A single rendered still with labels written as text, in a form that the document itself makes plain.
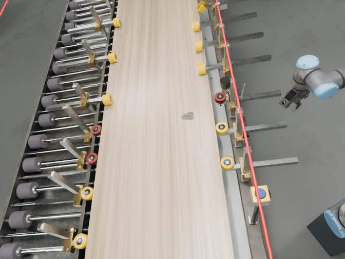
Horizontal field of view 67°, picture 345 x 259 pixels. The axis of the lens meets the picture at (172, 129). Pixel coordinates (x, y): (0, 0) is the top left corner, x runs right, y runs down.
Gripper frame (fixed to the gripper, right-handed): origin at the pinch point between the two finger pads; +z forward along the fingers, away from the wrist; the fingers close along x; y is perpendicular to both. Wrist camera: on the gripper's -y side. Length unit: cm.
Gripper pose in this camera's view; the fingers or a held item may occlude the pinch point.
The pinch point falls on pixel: (289, 108)
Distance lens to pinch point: 164.6
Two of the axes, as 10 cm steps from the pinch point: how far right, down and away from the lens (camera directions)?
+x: -5.1, -6.8, 5.3
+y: 8.4, -5.3, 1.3
